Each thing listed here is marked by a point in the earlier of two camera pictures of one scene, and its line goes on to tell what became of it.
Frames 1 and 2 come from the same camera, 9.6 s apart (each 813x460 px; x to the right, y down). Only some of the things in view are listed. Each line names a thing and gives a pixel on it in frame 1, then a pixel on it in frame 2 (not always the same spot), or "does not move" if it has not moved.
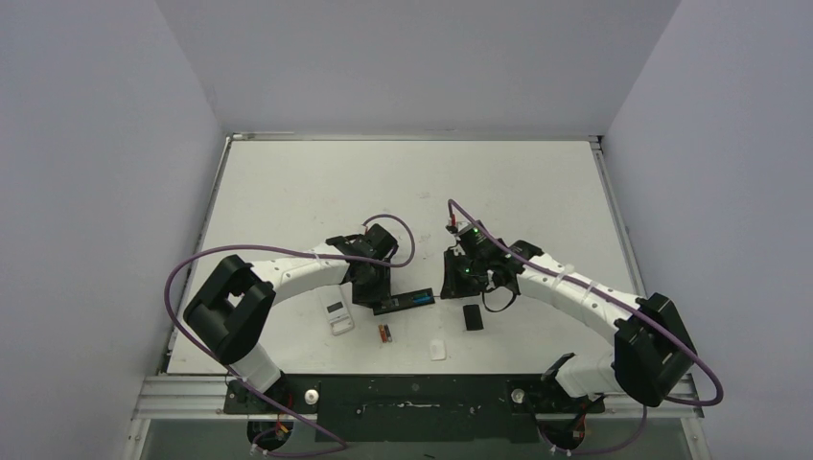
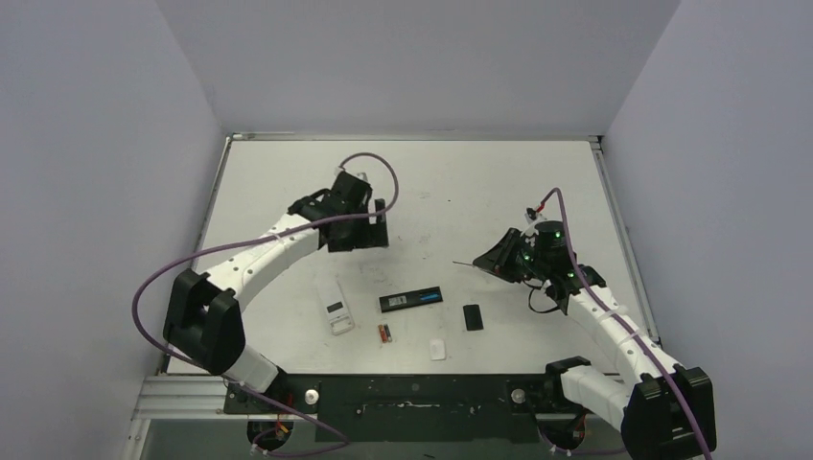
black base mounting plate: x=410 y=407 does not move
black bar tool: x=404 y=301 does not move
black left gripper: x=377 y=296 → x=378 y=239
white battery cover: x=437 y=350 does not move
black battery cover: x=473 y=317 does not move
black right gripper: x=458 y=282 → x=509 y=255
